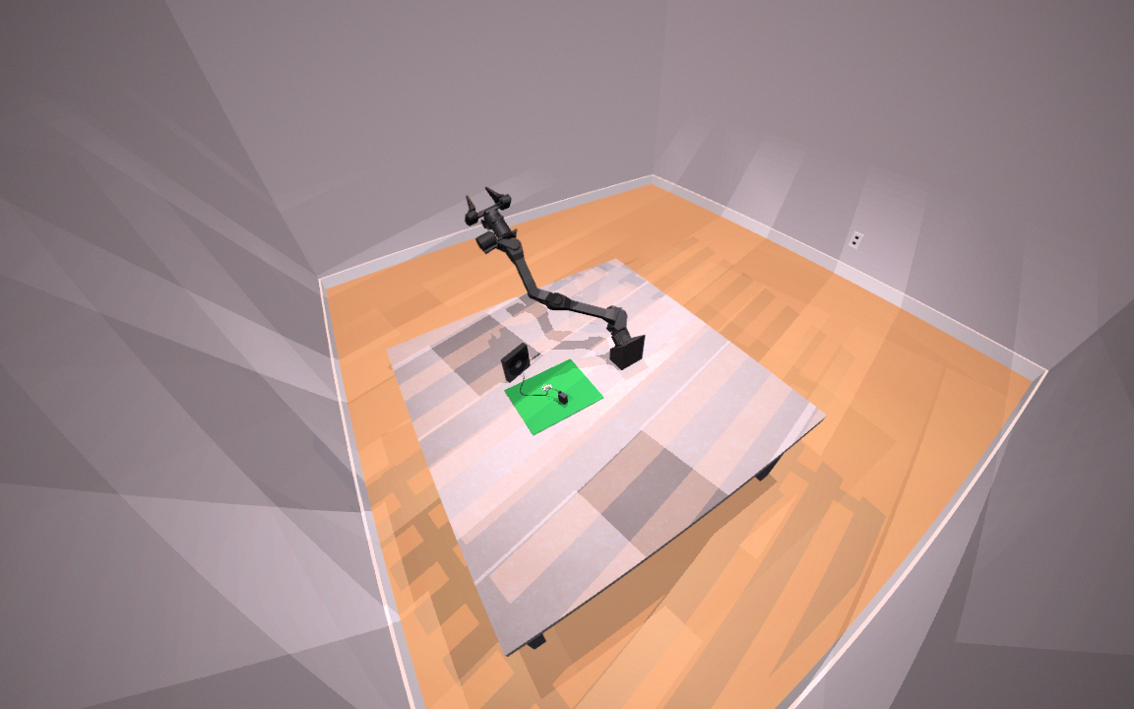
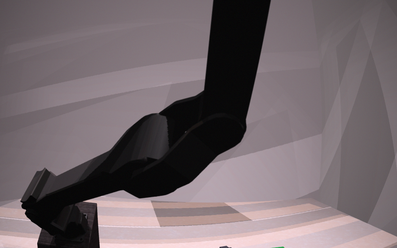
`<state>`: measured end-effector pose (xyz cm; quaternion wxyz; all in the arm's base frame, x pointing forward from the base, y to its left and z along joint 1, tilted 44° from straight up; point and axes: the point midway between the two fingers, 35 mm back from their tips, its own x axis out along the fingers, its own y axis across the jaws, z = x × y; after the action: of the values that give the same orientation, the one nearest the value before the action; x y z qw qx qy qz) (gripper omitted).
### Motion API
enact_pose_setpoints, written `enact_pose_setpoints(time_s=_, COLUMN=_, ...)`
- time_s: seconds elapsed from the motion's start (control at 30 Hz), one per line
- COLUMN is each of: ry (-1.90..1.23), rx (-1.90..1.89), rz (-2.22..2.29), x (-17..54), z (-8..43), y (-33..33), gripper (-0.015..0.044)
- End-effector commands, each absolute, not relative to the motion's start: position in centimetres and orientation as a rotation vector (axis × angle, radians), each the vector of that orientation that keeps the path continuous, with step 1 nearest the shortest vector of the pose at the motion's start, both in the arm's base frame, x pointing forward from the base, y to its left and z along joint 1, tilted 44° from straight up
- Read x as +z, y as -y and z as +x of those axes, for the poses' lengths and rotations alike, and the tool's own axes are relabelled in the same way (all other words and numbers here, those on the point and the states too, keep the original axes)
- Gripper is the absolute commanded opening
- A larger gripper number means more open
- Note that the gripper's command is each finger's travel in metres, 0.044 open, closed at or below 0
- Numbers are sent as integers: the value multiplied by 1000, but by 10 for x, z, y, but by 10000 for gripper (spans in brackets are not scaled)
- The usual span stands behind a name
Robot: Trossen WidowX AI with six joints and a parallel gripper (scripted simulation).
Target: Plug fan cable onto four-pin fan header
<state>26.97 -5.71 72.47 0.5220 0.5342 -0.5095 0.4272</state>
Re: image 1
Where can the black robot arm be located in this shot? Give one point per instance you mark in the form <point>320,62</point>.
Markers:
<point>508,242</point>

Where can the green circuit board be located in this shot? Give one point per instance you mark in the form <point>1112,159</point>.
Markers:
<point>541,412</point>

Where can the black cooling fan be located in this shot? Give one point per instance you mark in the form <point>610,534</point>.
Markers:
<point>515,361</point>

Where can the black cable with plug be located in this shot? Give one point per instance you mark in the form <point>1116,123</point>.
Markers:
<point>561,396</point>

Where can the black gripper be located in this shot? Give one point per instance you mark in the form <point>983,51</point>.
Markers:
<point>490,214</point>

